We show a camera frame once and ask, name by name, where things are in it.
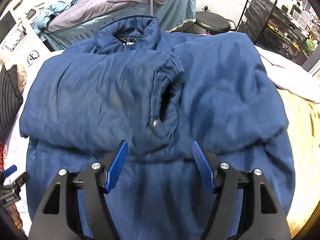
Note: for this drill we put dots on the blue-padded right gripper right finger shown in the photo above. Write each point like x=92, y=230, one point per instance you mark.
x=262, y=216

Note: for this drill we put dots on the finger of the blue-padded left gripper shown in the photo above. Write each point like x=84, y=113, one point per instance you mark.
x=9, y=171

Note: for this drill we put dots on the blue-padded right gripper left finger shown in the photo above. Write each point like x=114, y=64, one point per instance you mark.
x=58, y=217

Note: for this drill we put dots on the navy blue puffer jacket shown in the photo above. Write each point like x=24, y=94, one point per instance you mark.
x=160, y=92

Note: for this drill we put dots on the purple floral bed sheet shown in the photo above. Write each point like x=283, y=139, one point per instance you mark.
x=15, y=147

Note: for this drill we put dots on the red patterned cloth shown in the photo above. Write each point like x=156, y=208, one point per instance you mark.
x=1, y=156

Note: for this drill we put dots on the black quilted jacket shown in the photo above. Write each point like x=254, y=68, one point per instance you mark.
x=12, y=85

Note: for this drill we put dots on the gold shiny jacket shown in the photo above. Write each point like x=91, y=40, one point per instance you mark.
x=303, y=131

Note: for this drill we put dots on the white machine with screen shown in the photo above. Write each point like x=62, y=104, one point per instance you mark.
x=19, y=43

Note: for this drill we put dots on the pink white knit blanket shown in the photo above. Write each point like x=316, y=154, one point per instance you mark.
x=289, y=76

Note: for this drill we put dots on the blue crumpled blanket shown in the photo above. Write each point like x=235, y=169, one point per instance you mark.
x=48, y=13

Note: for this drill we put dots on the black round stool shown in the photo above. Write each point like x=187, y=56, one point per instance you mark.
x=211, y=22

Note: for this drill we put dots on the black wire rack cart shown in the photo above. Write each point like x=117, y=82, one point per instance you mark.
x=270, y=28

